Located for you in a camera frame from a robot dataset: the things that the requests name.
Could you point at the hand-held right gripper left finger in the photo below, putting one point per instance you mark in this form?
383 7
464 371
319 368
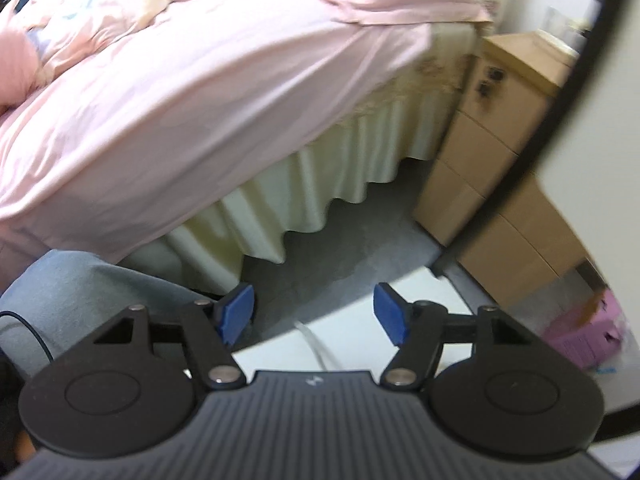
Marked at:
237 312

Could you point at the white shoelace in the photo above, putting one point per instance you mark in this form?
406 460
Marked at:
320 350

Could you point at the pink bed sheet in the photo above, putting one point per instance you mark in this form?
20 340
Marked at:
200 110

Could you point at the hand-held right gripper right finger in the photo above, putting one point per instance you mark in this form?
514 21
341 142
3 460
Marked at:
392 317

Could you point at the white chair with black frame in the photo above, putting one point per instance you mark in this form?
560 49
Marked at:
350 330

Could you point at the pink cardboard box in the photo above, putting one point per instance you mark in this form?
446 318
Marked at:
585 340

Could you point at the cream bed skirt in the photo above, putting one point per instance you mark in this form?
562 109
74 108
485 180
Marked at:
325 185

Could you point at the person's grey trousers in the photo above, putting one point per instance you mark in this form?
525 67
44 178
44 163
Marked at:
100 290

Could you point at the dark key bunch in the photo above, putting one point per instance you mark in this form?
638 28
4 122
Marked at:
485 87

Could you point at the wooden nightstand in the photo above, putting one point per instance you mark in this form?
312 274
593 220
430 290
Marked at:
490 160

